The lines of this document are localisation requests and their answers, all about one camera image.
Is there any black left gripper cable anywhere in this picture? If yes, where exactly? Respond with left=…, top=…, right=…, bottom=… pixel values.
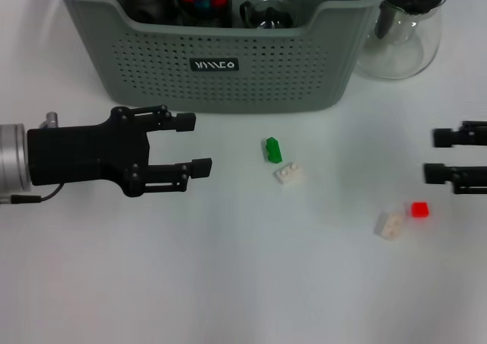
left=0, top=183, right=65, bottom=205

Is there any black ceramic teapot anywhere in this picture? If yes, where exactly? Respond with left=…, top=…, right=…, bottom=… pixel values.
left=121, top=0, right=172, bottom=24

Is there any glass carafe black lid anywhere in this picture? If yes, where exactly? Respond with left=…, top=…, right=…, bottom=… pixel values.
left=353, top=0, right=450, bottom=81

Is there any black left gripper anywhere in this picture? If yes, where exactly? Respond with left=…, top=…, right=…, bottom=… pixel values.
left=26, top=104, right=214, bottom=199

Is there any dark green toy brick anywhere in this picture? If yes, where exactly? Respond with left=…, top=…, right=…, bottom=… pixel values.
left=261, top=136, right=285, bottom=165

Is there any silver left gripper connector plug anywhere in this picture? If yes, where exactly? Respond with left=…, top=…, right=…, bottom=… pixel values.
left=39, top=110, right=59, bottom=130

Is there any white toy brick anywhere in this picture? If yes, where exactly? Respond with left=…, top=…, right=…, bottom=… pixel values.
left=374, top=206, right=406, bottom=241
left=273, top=162, right=306, bottom=188

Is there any grey-green perforated storage bin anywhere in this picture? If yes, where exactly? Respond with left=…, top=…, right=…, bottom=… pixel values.
left=51, top=0, right=396, bottom=113

